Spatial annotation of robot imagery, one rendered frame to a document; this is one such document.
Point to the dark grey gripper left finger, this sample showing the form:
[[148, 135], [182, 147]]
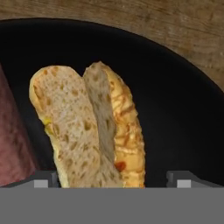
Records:
[[43, 178]]

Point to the split tan hot dog bun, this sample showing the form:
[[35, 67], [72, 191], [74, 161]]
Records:
[[87, 128]]

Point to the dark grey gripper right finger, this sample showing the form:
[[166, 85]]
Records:
[[182, 178]]

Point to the black bowl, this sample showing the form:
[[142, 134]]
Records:
[[175, 116]]

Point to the reddish brown sausage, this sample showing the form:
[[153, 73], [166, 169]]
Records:
[[13, 140]]

